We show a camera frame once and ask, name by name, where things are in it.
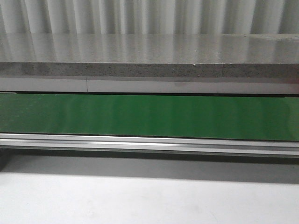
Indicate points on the white pleated curtain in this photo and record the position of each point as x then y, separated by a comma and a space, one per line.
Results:
150, 16

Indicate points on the grey stone counter slab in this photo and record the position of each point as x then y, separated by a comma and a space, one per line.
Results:
91, 55

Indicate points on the green conveyor belt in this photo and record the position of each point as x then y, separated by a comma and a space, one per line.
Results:
217, 117

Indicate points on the aluminium conveyor front rail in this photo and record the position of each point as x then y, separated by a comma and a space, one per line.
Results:
148, 144

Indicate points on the white conveyor rear rail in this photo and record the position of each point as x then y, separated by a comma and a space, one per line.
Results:
189, 85

